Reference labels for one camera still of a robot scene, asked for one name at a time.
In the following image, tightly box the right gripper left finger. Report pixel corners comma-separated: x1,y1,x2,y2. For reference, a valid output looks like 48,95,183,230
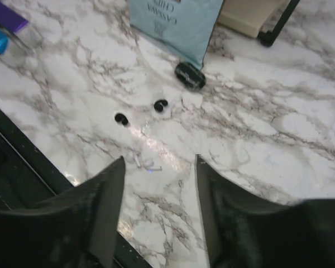
0,158,126,267

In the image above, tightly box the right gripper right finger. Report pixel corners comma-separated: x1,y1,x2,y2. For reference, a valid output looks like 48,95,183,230
195,155,335,267

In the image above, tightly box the white earbud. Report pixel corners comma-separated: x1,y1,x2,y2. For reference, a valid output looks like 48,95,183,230
126,151,142,168
143,159,162,172

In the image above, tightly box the black marbled charging case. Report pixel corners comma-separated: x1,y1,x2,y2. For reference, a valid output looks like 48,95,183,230
174,62,206,90

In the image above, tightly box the black earbud left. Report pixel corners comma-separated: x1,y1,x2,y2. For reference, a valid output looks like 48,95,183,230
114,113,129,126

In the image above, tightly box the black earbud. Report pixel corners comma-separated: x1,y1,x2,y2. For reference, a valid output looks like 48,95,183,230
114,113,129,126
153,99,169,113

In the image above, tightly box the black earbud right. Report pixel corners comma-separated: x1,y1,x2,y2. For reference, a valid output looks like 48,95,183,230
153,99,169,113

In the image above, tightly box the cassava chips bag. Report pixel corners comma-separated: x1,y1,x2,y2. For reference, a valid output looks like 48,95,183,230
128,0,224,69

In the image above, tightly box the black and cream shelf rack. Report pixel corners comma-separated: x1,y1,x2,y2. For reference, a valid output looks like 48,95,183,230
218,0,299,47

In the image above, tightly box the purple box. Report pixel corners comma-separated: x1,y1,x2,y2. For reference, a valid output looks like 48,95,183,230
0,2,29,34

